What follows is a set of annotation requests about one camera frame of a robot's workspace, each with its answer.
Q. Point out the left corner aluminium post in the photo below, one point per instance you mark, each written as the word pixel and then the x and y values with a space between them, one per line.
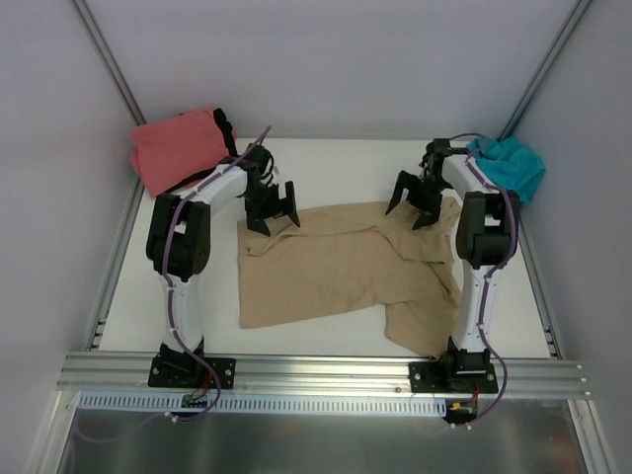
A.
pixel 100 44

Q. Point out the teal t shirt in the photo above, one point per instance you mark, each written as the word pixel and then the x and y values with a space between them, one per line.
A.
pixel 510 165

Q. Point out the aluminium mounting rail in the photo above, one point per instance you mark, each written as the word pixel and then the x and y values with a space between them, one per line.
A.
pixel 325 375

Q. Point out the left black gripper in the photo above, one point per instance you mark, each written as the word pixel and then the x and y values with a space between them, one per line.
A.
pixel 270 208

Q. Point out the folded pink t shirt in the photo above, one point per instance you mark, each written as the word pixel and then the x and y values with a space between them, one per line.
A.
pixel 149 157

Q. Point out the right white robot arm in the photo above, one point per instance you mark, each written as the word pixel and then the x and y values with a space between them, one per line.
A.
pixel 486 240

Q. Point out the corner aluminium post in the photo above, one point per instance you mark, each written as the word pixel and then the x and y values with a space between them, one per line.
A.
pixel 554 51
pixel 100 44

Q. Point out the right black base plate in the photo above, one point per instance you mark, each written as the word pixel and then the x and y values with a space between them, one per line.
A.
pixel 435 377

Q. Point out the white slotted cable duct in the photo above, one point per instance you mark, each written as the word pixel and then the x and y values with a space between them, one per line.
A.
pixel 232 403

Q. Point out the beige t shirt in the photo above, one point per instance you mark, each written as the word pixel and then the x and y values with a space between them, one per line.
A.
pixel 347 257

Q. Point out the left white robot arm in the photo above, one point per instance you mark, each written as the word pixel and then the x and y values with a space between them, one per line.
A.
pixel 179 247

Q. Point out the folded black t shirt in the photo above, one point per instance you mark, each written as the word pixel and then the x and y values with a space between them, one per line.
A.
pixel 197 143

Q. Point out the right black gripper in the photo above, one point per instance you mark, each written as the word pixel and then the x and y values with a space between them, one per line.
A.
pixel 421 193

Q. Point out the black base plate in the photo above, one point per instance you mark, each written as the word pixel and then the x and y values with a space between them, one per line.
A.
pixel 217 372
pixel 435 377

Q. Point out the right corner aluminium post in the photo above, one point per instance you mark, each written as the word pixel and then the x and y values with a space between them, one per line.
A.
pixel 554 51

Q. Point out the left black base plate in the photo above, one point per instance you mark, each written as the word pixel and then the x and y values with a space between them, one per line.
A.
pixel 217 372

